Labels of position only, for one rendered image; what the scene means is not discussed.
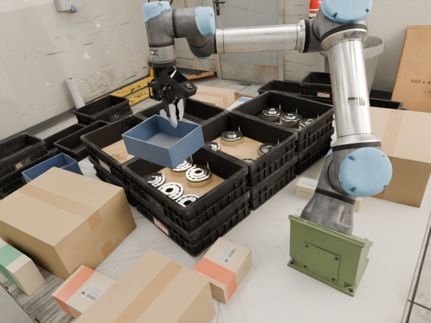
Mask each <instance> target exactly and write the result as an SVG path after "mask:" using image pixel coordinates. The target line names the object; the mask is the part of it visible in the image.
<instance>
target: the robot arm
mask: <svg viewBox="0 0 431 323"><path fill-rule="evenodd" d="M371 7H372V0H321V4H320V7H319V9H318V11H317V13H316V16H315V17H314V18H312V19H305V20H301V21H300V22H299V23H298V24H282V25H271V26H250V27H239V28H219V29H216V24H215V15H214V10H213V8H211V7H201V6H198V7H195V8H178V9H173V8H172V9H171V7H170V5H169V2H167V1H157V2H150V3H145V4H144V5H143V8H142V9H143V14H144V24H145V28H146V35H147V39H148V46H149V53H150V57H151V61H148V64H149V66H151V67H152V69H153V75H154V79H152V80H151V81H150V82H148V90H149V96H150V99H154V100H155V101H162V102H161V103H162V108H163V110H160V115H161V116H162V117H163V118H165V119H167V120H168V121H169V122H170V123H171V125H172V127H174V128H177V125H178V122H177V119H178V120H182V117H183V111H184V110H185V102H186V98H189V97H191V96H193V95H196V91H197V89H198V88H197V86H196V85H194V84H193V83H192V82H191V81H189V80H188V79H187V78H186V77H185V76H184V75H182V74H181V73H180V72H179V71H177V70H176V69H175V68H174V67H172V66H174V65H176V59H175V58H176V49H175V44H174V38H186V40H187V42H188V45H189V49H190V51H191V52H192V54H193V55H194V56H195V57H196V58H198V59H201V60H204V59H207V58H208V57H210V56H211V55H212V54H227V53H252V52H264V51H289V50H298V51H299V52H300V53H316V52H323V51H328V61H329V68H330V79H331V86H332V97H333V104H334V115H335V127H336V133H337V140H336V141H335V143H334V144H333V145H332V148H331V150H329V152H328V154H327V155H326V157H325V162H324V165H323V168H322V171H321V174H320V177H319V180H318V182H317V186H316V189H315V192H314V195H313V196H312V198H311V199H310V201H309V202H308V203H307V205H306V206H305V207H304V209H303V210H302V211H301V215H300V217H301V218H302V219H305V220H307V221H309V222H312V223H315V224H317V225H319V226H323V227H325V228H328V229H331V230H334V231H336V232H339V233H343V234H345V235H350V236H351V234H352V232H353V207H354V205H355V201H356V199H357V197H367V196H372V195H376V194H378V193H380V192H381V191H382V190H384V189H385V188H386V186H387V185H388V184H389V182H390V180H391V177H392V172H393V170H392V165H391V162H390V160H389V158H388V157H387V156H386V155H385V154H384V153H383V152H382V145H381V141H380V140H379V139H378V138H377V137H375V136H374V134H373V127H372V121H371V110H370V105H369V94H368V83H367V77H366V66H365V60H364V50H363V42H364V41H365V40H366V39H367V37H368V24H367V16H368V14H369V13H370V11H371ZM152 82H153V83H152ZM150 87H151V89H152V94H153V95H151V92H150ZM171 103H172V104H171Z"/></svg>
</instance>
